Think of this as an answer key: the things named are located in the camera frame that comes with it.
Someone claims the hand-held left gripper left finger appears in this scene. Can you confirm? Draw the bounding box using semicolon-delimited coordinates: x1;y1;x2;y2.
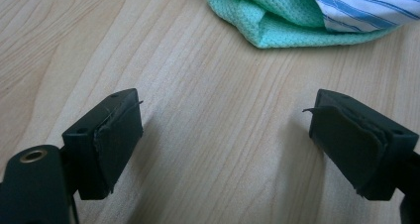
60;87;145;201

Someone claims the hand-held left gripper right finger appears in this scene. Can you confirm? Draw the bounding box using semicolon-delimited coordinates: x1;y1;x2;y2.
302;88;420;202

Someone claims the white blue striped cloth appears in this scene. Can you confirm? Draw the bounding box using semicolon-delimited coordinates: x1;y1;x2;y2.
304;0;420;34

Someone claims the green mesh cloth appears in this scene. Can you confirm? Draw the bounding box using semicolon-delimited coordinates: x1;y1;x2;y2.
201;0;402;50

